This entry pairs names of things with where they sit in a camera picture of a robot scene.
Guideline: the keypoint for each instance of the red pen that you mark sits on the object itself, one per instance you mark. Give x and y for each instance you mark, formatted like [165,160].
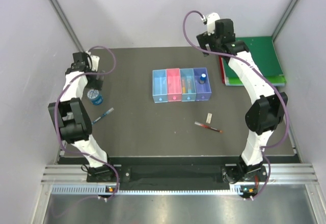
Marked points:
[207,127]

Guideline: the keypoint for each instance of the pink plastic tray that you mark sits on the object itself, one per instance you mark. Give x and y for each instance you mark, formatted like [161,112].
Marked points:
[174,88]

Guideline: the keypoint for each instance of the dark green binder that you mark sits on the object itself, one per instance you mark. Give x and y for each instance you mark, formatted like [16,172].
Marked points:
[264,55]

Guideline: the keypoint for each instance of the purple plastic tray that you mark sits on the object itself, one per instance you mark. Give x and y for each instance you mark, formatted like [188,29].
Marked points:
[203,90]

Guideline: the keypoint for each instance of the red folder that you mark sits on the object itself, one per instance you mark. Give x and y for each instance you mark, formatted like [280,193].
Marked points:
[222,70]

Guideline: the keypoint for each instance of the blue white tape roll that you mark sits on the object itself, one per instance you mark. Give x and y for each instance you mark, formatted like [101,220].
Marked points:
[95,96]

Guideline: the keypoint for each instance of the light green folder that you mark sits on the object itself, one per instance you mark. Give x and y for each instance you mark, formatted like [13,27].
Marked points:
[277,81]

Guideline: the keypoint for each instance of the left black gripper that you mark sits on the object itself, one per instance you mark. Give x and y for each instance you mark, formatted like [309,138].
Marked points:
[95,84]

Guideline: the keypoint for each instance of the blue pen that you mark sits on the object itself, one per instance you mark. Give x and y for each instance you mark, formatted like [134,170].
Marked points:
[103,115]

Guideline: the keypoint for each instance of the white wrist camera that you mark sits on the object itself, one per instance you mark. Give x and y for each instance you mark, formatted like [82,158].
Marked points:
[209,20]
[93,61]

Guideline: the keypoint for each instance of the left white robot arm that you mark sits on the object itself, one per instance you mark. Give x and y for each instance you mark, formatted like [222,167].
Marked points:
[75,126]

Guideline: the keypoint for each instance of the light blue tray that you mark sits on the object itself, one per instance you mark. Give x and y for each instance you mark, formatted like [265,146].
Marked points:
[159,86]
[188,73]

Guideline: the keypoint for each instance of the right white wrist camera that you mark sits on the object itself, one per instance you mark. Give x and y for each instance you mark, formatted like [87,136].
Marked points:
[209,20]

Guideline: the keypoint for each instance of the blue grey eraser stick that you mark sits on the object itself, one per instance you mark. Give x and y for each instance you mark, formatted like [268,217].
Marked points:
[189,85]

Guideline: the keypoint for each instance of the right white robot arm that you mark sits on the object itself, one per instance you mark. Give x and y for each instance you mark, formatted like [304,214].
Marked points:
[266,111]

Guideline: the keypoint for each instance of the blue cap bottle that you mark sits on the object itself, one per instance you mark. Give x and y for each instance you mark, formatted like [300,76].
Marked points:
[202,78]

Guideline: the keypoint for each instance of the small grey eraser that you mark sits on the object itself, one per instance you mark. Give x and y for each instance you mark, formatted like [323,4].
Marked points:
[209,117]

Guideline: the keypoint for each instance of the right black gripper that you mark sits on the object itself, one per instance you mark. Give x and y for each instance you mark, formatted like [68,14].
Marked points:
[204,39]

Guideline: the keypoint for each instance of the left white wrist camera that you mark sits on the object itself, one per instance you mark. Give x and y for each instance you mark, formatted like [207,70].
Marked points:
[93,61]

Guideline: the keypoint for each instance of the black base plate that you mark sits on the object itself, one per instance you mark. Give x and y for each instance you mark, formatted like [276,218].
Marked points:
[185,177]

